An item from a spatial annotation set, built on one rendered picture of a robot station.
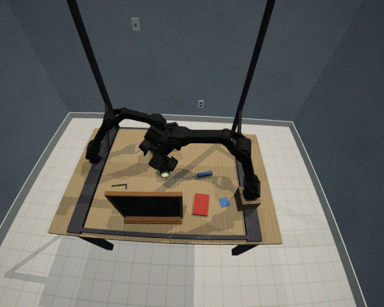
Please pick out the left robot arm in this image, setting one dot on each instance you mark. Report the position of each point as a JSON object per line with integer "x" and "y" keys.
{"x": 179, "y": 136}

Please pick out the blue screwdriver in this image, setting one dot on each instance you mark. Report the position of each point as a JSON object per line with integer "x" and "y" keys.
{"x": 204, "y": 174}

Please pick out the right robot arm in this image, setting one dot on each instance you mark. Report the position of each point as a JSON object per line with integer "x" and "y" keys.
{"x": 110, "y": 120}

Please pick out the red flat block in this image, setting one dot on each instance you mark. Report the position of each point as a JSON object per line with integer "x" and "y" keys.
{"x": 201, "y": 204}

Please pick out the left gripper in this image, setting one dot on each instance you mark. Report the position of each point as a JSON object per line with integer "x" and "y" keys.
{"x": 170, "y": 162}

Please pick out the blue flat plate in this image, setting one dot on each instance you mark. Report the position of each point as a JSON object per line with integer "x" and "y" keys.
{"x": 224, "y": 202}

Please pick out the black flashlight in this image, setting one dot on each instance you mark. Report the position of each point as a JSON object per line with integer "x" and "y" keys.
{"x": 165, "y": 173}

